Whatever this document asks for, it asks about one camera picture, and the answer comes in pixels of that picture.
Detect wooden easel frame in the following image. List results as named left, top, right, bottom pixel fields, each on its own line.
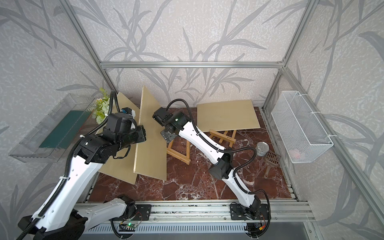
left=167, top=140, right=191, bottom=165
left=209, top=130, right=237, bottom=148

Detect wooden board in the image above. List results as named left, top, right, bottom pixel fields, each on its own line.
left=134, top=87, right=167, bottom=181
left=99, top=92, right=140, bottom=185
left=197, top=100, right=261, bottom=132

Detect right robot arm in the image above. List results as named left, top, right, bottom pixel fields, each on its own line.
left=153, top=99, right=270, bottom=220

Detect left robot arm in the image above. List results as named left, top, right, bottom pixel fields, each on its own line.
left=18, top=91, right=146, bottom=240

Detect potted artificial flowers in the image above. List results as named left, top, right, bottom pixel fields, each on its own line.
left=93, top=88, right=110, bottom=124

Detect green mat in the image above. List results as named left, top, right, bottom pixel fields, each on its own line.
left=39, top=111, right=91, bottom=149

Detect clear acrylic shelf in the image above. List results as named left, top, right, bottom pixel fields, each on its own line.
left=9, top=94, right=96, bottom=163

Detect metal tin can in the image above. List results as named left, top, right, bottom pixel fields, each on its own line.
left=256, top=142, right=270, bottom=157

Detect pink item in basket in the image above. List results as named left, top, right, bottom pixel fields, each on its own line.
left=289, top=149, right=306, bottom=161

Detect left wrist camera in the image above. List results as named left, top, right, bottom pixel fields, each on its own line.
left=121, top=107, right=136, bottom=121

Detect white wire basket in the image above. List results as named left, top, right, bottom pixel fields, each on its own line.
left=272, top=91, right=334, bottom=164

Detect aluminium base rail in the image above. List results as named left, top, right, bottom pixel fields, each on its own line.
left=136, top=199, right=315, bottom=223

